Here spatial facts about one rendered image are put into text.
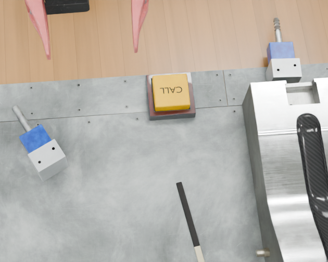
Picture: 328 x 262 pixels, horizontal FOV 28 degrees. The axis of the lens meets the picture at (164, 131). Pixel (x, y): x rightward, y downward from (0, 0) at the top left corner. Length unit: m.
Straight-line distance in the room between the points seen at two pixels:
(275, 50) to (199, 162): 0.24
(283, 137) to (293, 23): 0.28
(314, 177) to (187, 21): 0.38
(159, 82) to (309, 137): 0.27
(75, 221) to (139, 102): 0.24
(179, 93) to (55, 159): 0.24
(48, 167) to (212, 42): 0.38
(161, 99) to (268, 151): 0.21
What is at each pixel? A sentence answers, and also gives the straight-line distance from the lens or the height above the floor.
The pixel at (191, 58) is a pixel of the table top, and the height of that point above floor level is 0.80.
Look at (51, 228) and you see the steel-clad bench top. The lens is 1.09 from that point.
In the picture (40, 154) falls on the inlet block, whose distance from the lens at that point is 1.07.
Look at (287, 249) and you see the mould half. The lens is 0.97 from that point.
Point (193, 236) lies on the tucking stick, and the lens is 1.07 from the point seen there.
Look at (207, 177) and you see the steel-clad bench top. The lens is 1.11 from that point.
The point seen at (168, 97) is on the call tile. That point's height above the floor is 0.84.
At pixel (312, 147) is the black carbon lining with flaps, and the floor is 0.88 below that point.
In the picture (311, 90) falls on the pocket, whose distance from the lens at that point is 1.13.
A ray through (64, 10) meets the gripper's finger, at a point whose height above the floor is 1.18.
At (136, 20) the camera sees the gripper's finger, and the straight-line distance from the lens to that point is 0.74.
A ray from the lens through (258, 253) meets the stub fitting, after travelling 1.04.
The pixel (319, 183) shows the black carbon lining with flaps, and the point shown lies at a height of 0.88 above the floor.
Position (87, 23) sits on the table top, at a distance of 1.22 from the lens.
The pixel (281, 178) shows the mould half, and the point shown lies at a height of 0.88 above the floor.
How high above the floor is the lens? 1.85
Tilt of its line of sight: 69 degrees down
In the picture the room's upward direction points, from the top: 7 degrees clockwise
